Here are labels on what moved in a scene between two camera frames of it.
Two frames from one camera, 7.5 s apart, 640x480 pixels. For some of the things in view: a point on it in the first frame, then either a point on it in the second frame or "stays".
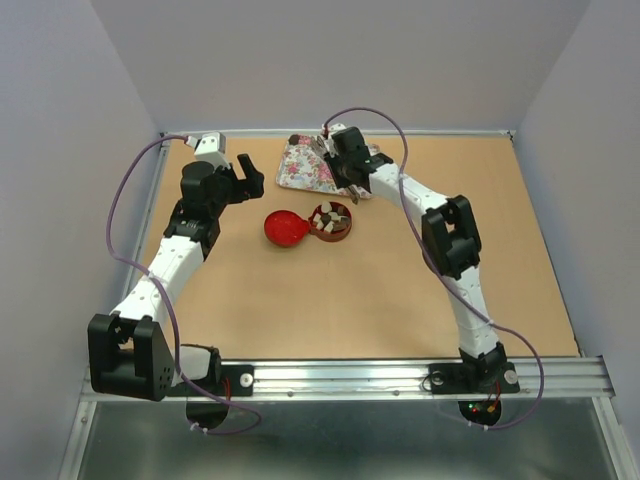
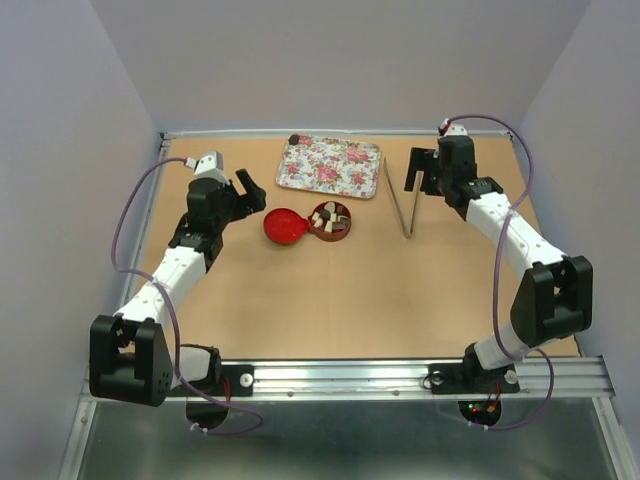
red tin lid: [283, 228] stays
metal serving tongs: [322, 147] → [396, 204]
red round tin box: [333, 236] stays
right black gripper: [331, 161] → [417, 163]
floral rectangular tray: [304, 167] stays
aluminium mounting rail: [564, 378] stays
